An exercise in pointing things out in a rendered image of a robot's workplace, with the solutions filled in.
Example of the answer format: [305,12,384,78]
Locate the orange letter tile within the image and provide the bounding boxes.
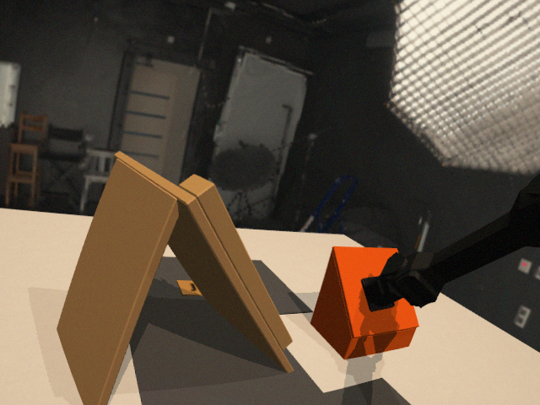
[177,280,202,296]

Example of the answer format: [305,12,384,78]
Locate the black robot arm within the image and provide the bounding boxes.
[360,174,540,312]

